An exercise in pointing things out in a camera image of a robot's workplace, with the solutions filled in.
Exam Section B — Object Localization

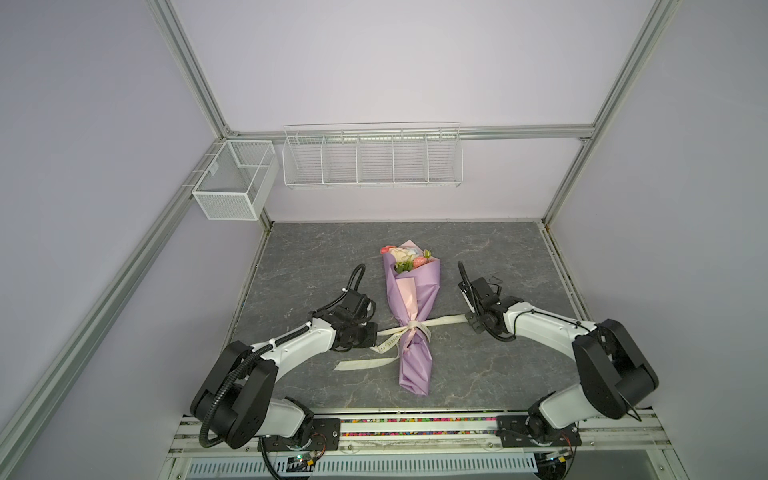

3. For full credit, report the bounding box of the cream printed ribbon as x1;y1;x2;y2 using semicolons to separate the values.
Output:
334;315;468;372

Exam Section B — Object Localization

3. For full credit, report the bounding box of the pink purple wrapping paper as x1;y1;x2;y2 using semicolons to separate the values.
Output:
381;241;441;396

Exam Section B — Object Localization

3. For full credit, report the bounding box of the cream rose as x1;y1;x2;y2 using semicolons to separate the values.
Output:
388;247;419;263

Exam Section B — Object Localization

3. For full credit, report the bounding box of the pink spray rose stem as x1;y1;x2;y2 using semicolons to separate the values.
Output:
412;250;432;269

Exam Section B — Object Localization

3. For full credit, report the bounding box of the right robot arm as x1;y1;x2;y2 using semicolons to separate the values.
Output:
458;262;659;447

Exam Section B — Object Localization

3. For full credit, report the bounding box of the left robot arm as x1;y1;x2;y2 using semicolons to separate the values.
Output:
190;263;377;449

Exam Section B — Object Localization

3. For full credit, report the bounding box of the small white mesh basket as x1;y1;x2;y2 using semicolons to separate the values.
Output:
193;140;279;221

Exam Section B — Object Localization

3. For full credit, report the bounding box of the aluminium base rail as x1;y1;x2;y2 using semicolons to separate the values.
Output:
160;409;688;479

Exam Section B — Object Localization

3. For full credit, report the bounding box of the long white wire basket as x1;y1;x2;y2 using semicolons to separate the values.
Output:
282;122;464;188

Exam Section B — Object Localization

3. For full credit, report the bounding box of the aluminium frame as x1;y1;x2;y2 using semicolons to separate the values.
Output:
0;0;685;463

